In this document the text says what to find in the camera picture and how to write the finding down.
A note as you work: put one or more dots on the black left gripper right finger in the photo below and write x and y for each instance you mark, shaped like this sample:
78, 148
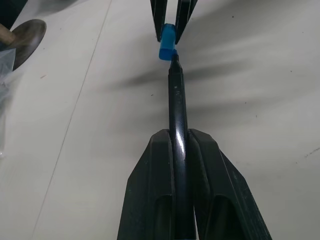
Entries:
225, 190

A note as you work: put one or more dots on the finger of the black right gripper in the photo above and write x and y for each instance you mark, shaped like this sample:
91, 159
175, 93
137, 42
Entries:
184, 17
158, 17

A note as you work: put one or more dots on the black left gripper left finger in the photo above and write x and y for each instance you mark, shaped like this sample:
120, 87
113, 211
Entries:
146, 190

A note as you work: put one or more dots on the blue marker cap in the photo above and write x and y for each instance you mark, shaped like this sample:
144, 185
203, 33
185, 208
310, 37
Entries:
167, 42

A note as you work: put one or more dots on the black marker pen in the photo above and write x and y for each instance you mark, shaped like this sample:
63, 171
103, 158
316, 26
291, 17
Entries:
178, 120

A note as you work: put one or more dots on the dark round base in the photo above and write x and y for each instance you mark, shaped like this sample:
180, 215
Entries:
27, 42

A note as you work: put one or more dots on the clear plastic bag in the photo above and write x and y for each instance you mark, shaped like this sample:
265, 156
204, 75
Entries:
6, 100

